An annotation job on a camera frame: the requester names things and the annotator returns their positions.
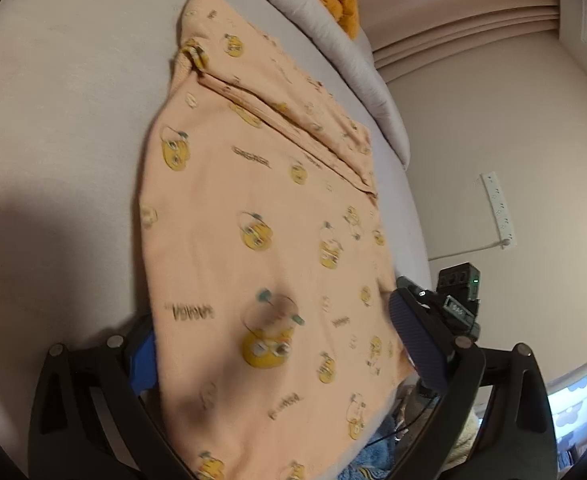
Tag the grey lilac comforter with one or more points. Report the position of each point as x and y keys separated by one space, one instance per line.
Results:
x=323 y=35

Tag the orange plush toy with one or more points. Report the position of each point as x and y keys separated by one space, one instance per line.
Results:
x=346 y=5

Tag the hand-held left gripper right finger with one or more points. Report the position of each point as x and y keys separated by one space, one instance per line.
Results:
x=418 y=340

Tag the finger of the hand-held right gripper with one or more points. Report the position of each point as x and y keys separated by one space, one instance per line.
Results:
x=416 y=287

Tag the white power strip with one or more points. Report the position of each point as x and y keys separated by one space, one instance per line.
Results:
x=498 y=210

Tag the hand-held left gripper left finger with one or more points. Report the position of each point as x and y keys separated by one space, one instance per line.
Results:
x=143 y=360

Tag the cloud print mat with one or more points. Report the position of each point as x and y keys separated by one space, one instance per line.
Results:
x=573 y=410

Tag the pink curtain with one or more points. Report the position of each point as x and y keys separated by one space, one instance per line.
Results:
x=448 y=10

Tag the blue towel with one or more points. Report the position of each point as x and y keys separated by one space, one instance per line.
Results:
x=373 y=460

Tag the cream fleece cloth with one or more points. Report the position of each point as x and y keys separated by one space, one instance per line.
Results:
x=463 y=440

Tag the peach duck print pajama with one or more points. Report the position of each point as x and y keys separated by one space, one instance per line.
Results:
x=223 y=185

